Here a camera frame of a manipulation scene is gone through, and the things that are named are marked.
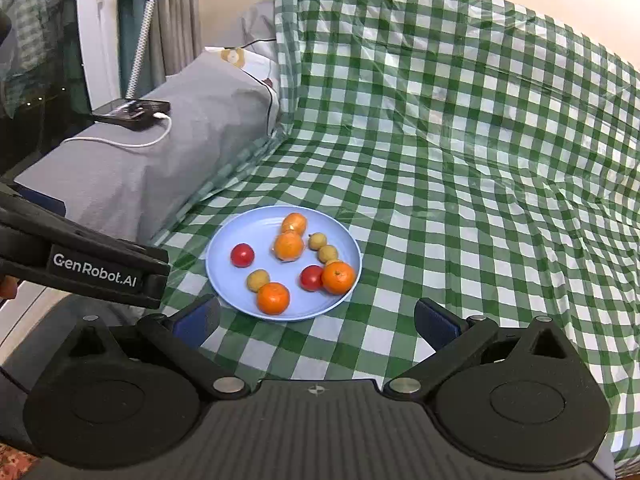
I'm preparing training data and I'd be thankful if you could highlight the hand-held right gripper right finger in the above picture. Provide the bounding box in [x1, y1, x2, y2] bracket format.
[382, 297, 577, 402]

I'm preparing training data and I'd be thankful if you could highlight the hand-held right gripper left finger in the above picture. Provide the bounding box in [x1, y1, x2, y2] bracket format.
[65, 294, 251, 402]

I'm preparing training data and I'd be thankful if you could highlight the large red tomato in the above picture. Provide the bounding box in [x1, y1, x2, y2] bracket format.
[230, 243, 255, 268]

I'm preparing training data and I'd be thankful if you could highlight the small orange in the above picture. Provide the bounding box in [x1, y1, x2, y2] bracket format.
[256, 282, 291, 316]
[281, 213, 308, 236]

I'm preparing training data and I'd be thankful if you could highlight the light blue plate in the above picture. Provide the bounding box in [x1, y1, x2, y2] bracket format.
[206, 205, 362, 323]

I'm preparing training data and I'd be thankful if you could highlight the large orange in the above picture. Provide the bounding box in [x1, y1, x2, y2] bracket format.
[321, 261, 357, 296]

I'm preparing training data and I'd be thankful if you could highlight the plastic orange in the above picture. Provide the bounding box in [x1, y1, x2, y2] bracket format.
[273, 230, 305, 262]

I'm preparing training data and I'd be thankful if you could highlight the small red tomato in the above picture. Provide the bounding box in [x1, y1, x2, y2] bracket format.
[300, 265, 325, 292]

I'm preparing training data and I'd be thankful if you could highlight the grey cushion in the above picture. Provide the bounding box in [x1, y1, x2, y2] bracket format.
[12, 47, 281, 247]

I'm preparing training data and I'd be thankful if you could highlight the black smartphone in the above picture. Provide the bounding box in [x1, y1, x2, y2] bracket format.
[89, 99, 172, 132]

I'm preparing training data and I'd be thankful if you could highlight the green checkered tablecloth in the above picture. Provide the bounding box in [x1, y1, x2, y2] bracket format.
[150, 0, 640, 467]

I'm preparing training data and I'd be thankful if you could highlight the dark glass door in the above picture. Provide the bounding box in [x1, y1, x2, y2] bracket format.
[0, 0, 93, 177]

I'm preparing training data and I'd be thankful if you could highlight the checkered pole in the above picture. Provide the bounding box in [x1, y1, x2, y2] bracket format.
[125, 0, 159, 101]

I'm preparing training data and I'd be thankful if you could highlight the teal curtain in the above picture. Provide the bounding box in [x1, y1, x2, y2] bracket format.
[117, 0, 150, 97]

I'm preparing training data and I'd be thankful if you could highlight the white floral pillow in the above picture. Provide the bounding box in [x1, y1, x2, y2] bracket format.
[204, 45, 279, 92]

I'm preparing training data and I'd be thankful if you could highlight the grey curtain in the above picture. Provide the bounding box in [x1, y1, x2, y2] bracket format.
[150, 0, 203, 79]

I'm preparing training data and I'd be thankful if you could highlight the white charging cable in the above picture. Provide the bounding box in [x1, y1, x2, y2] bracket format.
[62, 112, 173, 150]

